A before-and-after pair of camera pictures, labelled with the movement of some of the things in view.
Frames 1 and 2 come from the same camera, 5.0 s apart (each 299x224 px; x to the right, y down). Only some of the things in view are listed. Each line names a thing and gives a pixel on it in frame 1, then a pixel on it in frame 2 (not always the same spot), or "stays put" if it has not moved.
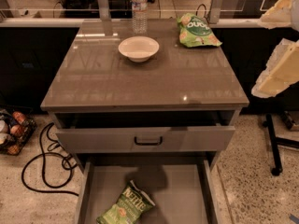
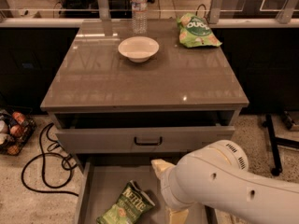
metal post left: x=103 y=2 stays put
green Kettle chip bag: x=131 y=203 stays put
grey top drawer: x=146 y=139 stays put
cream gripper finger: x=279 y=14 to x=185 y=184
